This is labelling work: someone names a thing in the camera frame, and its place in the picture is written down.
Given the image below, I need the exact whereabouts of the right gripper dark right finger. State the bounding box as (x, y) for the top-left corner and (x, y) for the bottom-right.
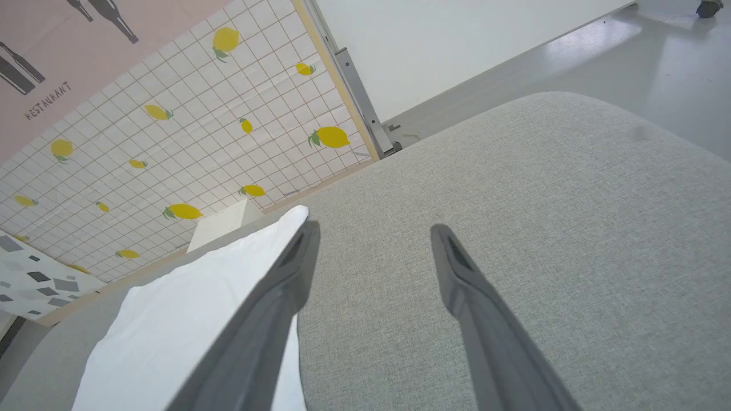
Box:
(430, 223), (583, 411)

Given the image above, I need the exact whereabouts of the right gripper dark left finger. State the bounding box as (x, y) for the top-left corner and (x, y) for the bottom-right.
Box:
(166, 220), (322, 411)

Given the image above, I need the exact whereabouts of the blue and white garment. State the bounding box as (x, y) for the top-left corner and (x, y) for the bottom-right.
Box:
(71, 205), (310, 411)

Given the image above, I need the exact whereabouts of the white rectangular box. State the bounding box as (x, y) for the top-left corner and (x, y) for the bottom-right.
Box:
(187, 198), (264, 253)

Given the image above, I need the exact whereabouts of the grey upholstered sofa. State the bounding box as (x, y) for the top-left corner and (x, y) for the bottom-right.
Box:
(0, 91), (731, 411)

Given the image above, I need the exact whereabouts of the lemon print partition panel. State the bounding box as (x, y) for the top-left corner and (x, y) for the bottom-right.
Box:
(0, 0), (382, 286)

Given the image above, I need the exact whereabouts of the terrazzo pattern panel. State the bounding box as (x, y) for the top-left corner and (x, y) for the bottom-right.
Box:
(0, 231), (106, 327)

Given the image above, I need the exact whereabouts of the pink restaurant poster panel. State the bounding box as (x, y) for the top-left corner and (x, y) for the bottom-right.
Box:
(0, 0), (232, 163)

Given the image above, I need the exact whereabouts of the grey metal partition bracket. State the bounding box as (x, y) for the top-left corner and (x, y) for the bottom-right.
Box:
(303, 0), (403, 159)

